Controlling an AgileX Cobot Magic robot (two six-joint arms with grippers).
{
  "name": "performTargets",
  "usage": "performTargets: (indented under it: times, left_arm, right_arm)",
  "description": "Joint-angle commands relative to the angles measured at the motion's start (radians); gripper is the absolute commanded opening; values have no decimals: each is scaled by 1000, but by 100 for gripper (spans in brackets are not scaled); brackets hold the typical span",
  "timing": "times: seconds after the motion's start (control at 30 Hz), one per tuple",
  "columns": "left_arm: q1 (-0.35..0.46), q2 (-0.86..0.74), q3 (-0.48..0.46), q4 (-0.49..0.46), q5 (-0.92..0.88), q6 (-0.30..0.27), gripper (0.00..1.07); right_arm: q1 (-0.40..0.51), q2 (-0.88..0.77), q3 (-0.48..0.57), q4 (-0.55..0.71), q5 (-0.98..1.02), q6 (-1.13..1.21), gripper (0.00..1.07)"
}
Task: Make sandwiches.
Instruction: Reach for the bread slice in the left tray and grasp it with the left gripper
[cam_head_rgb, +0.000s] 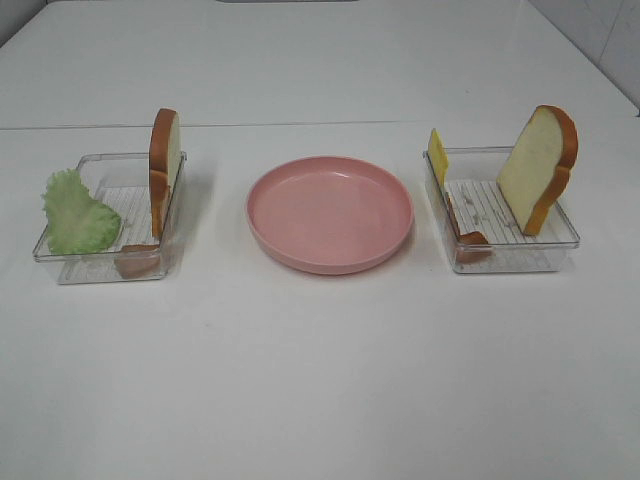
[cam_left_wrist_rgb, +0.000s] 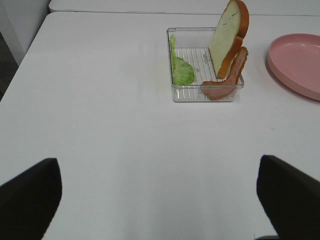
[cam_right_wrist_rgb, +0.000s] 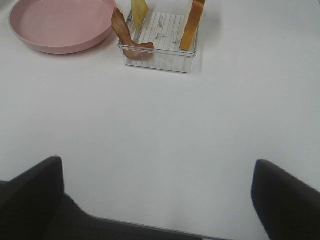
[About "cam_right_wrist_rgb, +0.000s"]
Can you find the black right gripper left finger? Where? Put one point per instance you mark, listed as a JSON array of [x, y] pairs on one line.
[[34, 205]]

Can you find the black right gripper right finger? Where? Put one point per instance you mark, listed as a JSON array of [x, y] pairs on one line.
[[288, 208]]

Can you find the bacon strip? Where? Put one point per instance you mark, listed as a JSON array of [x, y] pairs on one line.
[[121, 29]]

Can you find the pink round plate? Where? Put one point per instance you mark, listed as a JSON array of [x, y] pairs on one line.
[[62, 26]]

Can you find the right bread slice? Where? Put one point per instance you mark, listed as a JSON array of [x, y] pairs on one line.
[[192, 18]]

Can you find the clear right plastic container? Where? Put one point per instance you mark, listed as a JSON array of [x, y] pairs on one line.
[[165, 31]]

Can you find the yellow cheese slice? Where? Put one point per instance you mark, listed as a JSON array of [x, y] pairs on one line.
[[139, 10]]

